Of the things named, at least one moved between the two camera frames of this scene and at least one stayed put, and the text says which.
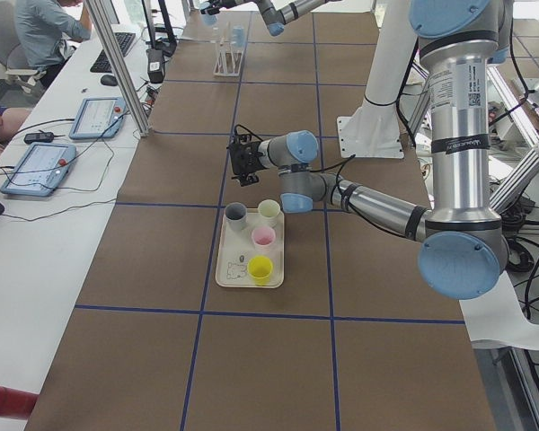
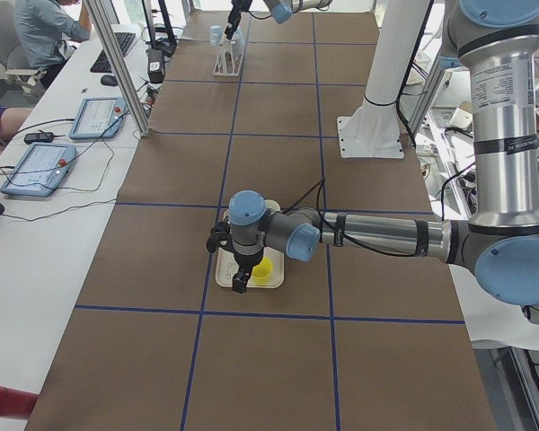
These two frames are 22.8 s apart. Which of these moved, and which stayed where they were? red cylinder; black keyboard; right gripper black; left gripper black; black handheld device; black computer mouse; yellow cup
Moved: left gripper black; right gripper black
Stayed: black handheld device; black keyboard; black computer mouse; yellow cup; red cylinder
